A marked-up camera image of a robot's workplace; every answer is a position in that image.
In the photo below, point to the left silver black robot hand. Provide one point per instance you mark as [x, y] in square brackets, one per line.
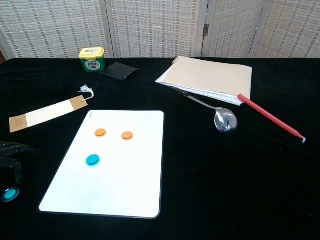
[8, 152]

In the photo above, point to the blue round magnet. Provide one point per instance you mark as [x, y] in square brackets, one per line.
[92, 160]
[10, 194]

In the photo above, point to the orange round magnet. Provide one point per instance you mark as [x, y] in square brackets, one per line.
[127, 135]
[100, 132]

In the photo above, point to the white magnetic board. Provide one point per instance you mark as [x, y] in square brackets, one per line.
[125, 180]

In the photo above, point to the paper bookmark with tassel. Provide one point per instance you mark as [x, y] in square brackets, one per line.
[47, 113]

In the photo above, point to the black velvet tablecloth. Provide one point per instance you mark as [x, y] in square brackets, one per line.
[200, 175]

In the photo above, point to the woven folding screen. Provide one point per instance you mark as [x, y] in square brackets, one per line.
[155, 25]

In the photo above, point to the beige spiral sketchbook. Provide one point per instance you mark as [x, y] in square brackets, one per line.
[207, 75]

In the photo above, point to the metal screen hinge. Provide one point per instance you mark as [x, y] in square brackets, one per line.
[205, 29]

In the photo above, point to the red pen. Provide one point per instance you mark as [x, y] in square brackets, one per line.
[270, 116]

